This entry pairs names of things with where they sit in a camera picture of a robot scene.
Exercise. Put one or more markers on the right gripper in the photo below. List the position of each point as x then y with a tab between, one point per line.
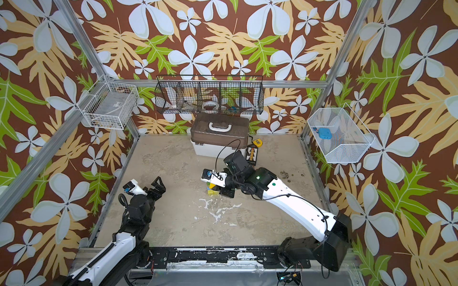
222	189

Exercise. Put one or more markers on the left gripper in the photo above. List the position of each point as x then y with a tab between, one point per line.
160	189

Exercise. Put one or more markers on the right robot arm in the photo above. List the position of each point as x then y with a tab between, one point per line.
330	235

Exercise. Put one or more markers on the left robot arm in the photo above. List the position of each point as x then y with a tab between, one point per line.
127	249

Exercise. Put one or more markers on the black battery holder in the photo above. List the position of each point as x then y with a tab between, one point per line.
252	154

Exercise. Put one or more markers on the brown lid storage box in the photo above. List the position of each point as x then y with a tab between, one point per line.
219	135

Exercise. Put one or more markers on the blue object in basket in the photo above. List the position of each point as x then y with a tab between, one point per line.
324	133

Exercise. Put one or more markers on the white mesh basket right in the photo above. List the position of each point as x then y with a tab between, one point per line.
351	138

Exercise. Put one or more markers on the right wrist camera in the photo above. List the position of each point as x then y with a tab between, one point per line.
214	178

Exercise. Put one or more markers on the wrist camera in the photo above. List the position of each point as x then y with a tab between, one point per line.
214	178
132	188

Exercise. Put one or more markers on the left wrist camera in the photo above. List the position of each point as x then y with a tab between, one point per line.
132	188

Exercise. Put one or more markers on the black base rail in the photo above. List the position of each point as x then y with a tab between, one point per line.
265	257

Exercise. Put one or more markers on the black wire basket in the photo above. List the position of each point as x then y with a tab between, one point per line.
231	95

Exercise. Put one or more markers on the white wire basket left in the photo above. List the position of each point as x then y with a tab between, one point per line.
110	104

